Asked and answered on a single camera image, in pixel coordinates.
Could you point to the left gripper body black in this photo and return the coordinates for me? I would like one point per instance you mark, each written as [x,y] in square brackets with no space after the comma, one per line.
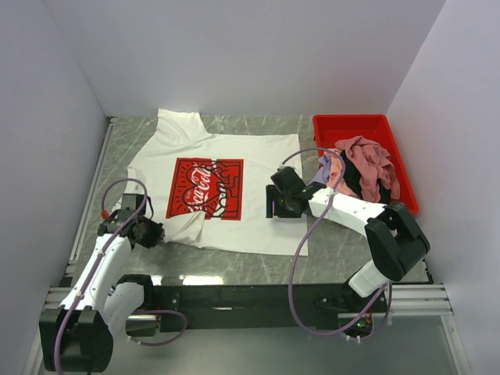
[151,231]

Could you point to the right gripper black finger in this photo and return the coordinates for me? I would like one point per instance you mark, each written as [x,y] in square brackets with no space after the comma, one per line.
[285,212]
[272,201]

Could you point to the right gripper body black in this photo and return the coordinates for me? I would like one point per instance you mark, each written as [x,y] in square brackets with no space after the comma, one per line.
[284,198]

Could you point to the white t shirt red print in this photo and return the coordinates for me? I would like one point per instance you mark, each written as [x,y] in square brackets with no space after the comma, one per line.
[209,190]

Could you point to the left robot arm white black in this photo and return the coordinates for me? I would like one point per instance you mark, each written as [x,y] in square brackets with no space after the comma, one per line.
[78,335]

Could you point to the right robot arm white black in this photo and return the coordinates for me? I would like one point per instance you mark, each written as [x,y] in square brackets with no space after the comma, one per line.
[396,241]

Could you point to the lavender t shirt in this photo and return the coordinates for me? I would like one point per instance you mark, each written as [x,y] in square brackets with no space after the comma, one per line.
[322,175]

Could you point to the black t shirt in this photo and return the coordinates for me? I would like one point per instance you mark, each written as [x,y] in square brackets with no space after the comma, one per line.
[352,179]

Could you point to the red plastic bin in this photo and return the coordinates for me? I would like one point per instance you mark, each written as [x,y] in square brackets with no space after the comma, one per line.
[328,129]

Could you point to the dusty pink t shirt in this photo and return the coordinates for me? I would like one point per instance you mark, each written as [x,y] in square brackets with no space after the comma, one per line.
[373,162]

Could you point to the black base crossbar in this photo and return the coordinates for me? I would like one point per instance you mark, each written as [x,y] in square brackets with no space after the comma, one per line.
[318,306]

